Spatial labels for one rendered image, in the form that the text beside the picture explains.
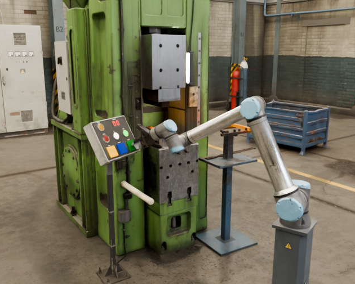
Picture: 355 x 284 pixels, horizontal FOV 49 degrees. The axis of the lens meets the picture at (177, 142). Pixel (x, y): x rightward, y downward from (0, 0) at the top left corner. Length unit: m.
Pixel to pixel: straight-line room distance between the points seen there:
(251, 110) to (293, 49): 9.61
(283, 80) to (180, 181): 9.13
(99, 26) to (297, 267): 2.28
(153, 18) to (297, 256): 1.96
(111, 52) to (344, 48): 8.55
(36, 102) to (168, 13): 5.36
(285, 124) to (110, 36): 4.29
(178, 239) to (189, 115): 1.05
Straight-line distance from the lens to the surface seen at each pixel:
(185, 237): 3.37
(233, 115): 2.41
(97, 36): 3.26
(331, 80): 11.07
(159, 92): 2.94
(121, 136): 2.68
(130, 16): 2.98
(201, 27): 3.31
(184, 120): 3.30
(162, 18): 3.11
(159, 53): 2.92
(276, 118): 6.73
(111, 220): 2.89
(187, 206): 3.26
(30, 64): 8.06
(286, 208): 2.27
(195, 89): 3.27
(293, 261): 2.58
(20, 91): 8.04
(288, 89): 11.88
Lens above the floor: 1.66
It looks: 14 degrees down
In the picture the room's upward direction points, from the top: straight up
